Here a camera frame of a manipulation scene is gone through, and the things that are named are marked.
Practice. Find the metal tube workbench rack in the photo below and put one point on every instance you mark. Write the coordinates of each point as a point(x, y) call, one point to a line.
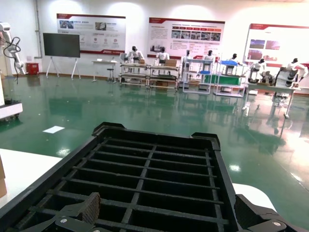
point(164, 78)
point(134, 76)

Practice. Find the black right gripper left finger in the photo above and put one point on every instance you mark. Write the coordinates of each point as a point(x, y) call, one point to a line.
point(79, 212)

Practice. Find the grey wall pipe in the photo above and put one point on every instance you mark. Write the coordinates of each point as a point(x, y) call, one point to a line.
point(37, 29)

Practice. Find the wall poster with red photos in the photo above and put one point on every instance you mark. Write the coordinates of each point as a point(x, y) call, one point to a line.
point(277, 41)

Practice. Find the white shelf rack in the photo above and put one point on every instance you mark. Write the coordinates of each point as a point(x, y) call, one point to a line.
point(196, 88)

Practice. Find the small white desk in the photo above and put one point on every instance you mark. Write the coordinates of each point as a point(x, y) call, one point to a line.
point(104, 62)

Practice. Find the red floor box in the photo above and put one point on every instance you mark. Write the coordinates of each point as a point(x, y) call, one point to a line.
point(32, 68)

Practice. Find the shelf rack with green mat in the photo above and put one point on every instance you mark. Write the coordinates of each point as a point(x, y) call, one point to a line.
point(228, 79)

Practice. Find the black display on white stand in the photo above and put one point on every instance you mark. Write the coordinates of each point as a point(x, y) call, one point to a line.
point(61, 44)

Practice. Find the white pedestal machine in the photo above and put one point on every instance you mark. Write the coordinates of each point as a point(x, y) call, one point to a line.
point(10, 110)

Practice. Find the white industrial robot arm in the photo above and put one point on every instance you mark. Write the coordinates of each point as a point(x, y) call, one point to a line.
point(10, 52)

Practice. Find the black slotted plastic container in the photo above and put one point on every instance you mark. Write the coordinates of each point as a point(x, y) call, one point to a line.
point(157, 138)

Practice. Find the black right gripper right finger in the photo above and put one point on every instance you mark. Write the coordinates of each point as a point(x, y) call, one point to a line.
point(253, 217)

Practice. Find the long white work table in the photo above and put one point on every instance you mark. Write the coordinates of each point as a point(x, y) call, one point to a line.
point(270, 87)

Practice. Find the wall poster with red header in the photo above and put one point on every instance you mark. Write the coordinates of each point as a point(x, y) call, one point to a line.
point(103, 31)

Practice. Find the white humanoid robot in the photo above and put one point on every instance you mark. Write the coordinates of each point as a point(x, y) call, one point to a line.
point(134, 54)
point(187, 58)
point(209, 58)
point(258, 66)
point(233, 58)
point(162, 56)
point(290, 70)

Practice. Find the wall poster with photo row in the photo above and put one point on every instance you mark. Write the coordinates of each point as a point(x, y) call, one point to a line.
point(186, 36)

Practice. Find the black round stool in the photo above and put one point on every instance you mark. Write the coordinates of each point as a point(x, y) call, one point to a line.
point(111, 76)

